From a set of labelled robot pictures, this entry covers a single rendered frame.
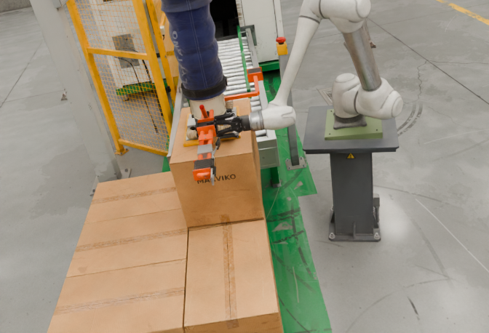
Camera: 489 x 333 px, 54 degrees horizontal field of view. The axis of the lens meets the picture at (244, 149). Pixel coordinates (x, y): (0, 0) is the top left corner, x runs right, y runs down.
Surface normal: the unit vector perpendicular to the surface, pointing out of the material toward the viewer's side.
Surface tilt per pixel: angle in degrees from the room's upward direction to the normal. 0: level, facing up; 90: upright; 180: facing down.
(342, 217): 90
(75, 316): 0
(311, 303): 0
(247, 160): 89
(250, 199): 89
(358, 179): 90
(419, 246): 0
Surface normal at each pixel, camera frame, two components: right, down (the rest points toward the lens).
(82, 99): 0.07, 0.52
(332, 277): -0.15, -0.84
